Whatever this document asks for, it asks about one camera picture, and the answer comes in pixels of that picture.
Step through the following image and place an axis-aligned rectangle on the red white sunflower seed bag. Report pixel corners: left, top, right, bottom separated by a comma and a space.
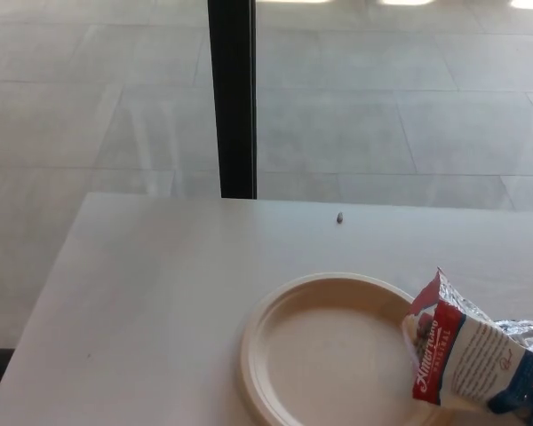
401, 266, 533, 426

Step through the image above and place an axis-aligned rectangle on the cream round disposable plate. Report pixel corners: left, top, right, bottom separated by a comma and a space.
238, 272, 455, 426

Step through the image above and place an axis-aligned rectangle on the black window frame post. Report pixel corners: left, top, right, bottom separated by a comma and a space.
207, 0, 260, 200

